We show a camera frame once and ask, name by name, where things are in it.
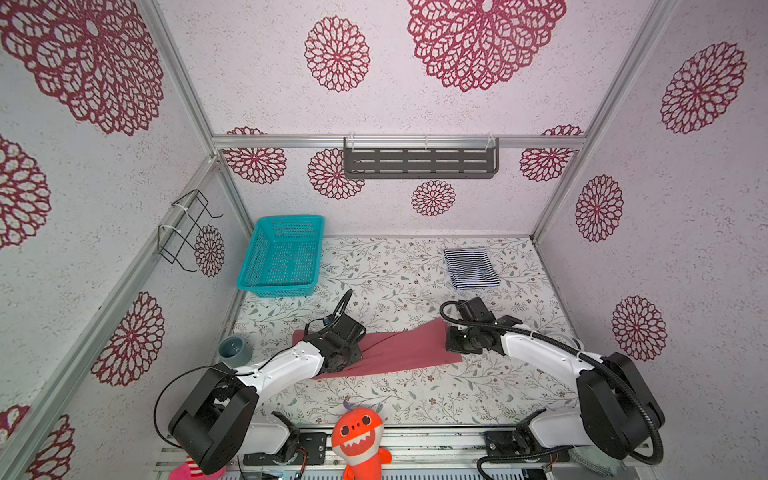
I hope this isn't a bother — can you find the grey-green cup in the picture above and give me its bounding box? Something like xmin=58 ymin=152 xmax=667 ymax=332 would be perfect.
xmin=217 ymin=335 xmax=252 ymax=369

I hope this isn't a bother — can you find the blue white striped tank top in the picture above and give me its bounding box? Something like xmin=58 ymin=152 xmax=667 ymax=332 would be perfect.
xmin=444 ymin=246 xmax=501 ymax=290

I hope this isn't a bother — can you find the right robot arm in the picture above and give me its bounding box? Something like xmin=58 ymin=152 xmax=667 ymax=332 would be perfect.
xmin=439 ymin=297 xmax=665 ymax=466

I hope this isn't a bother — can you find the grey wall shelf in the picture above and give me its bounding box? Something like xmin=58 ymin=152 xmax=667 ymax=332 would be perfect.
xmin=342 ymin=138 xmax=499 ymax=180

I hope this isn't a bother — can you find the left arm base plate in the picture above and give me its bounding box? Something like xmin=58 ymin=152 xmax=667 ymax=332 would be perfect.
xmin=242 ymin=432 xmax=329 ymax=466

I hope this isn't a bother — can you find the maroon tank top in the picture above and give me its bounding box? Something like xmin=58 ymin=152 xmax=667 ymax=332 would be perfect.
xmin=316 ymin=319 xmax=463 ymax=379

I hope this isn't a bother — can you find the red monster plush toy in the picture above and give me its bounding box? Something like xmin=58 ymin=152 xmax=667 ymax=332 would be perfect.
xmin=331 ymin=401 xmax=392 ymax=480

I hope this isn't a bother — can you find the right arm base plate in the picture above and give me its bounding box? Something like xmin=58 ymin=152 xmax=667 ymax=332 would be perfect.
xmin=482 ymin=429 xmax=571 ymax=463

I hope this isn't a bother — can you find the black wire wall rack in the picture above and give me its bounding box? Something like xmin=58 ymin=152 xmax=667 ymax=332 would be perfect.
xmin=156 ymin=189 xmax=226 ymax=278

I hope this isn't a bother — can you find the teal plastic basket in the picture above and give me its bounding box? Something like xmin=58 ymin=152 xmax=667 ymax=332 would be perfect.
xmin=236 ymin=215 xmax=325 ymax=298

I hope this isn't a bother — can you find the white pink plush doll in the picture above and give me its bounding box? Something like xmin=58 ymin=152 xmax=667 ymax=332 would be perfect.
xmin=168 ymin=457 xmax=226 ymax=480

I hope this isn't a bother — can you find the green cloth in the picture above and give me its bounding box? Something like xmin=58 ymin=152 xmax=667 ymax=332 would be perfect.
xmin=569 ymin=446 xmax=622 ymax=477

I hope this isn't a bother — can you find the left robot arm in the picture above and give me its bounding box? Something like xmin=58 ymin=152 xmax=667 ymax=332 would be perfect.
xmin=168 ymin=314 xmax=366 ymax=475

